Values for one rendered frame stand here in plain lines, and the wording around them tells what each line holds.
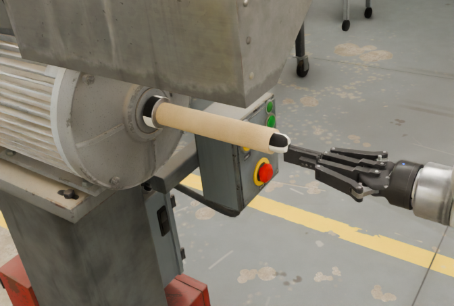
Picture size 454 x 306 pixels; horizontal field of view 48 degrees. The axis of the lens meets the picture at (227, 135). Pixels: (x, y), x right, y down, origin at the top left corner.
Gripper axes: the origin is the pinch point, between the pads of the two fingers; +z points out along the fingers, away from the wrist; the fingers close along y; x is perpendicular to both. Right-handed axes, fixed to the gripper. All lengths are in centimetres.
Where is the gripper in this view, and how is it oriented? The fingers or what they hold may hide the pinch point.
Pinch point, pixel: (302, 157)
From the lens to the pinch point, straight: 92.3
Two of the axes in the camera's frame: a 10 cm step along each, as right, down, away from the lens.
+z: -8.2, -2.2, 5.2
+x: -0.9, -8.6, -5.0
